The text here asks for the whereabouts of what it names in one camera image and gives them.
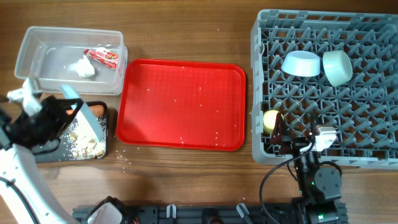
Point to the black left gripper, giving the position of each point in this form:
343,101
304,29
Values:
51,103

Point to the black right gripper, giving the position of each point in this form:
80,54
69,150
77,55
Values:
277,138

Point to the yellow plastic cup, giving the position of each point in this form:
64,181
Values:
269,118

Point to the light blue plate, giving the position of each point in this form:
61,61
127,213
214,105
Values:
85,116

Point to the orange carrot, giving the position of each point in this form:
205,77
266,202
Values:
96,110

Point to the white tissue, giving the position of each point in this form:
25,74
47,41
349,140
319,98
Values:
83,67

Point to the red snack wrapper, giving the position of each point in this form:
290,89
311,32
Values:
103,56

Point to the light blue bowl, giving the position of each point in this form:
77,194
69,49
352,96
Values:
301,63

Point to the mint green bowl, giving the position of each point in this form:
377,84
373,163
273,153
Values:
337,67

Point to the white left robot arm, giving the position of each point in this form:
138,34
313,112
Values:
22,187

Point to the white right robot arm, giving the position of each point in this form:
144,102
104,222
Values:
319,182

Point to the grey dishwasher rack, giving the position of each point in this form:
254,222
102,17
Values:
363,111

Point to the black plastic bin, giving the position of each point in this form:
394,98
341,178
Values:
61,154

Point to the clear plastic bin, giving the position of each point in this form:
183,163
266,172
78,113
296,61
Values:
47,52

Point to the red plastic tray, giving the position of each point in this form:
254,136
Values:
193,105

